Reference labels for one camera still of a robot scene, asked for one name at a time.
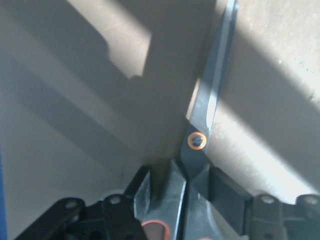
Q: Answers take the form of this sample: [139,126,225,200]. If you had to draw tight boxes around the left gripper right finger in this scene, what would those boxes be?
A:
[209,167,320,240]

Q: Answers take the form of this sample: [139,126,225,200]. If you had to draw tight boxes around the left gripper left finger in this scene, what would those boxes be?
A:
[17,166,151,240]

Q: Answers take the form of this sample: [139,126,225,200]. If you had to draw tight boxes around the grey orange scissors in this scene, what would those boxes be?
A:
[139,0,238,240]

